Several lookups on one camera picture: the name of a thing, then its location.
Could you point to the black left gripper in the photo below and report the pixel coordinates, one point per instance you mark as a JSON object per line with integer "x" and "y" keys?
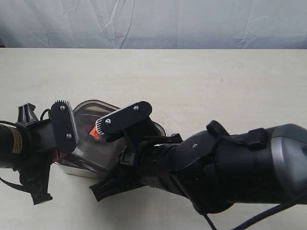
{"x": 38, "y": 148}

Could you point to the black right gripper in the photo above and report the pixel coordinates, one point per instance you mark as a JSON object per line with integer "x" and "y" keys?
{"x": 153, "y": 166}

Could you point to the steel two-compartment lunch box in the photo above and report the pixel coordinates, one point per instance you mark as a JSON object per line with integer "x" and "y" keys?
{"x": 81, "y": 171}

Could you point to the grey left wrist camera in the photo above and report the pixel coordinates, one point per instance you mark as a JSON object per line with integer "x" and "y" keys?
{"x": 64, "y": 126}

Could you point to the dark transparent lunch box lid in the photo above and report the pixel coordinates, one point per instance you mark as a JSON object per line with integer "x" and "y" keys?
{"x": 95, "y": 133}

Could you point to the black and grey right robot arm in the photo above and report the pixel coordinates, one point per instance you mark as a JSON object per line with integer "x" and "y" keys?
{"x": 215, "y": 170}

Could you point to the blue-grey backdrop cloth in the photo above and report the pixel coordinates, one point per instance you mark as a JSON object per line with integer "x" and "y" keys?
{"x": 154, "y": 24}

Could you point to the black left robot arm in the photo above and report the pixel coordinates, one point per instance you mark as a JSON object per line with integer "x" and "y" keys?
{"x": 11, "y": 147}

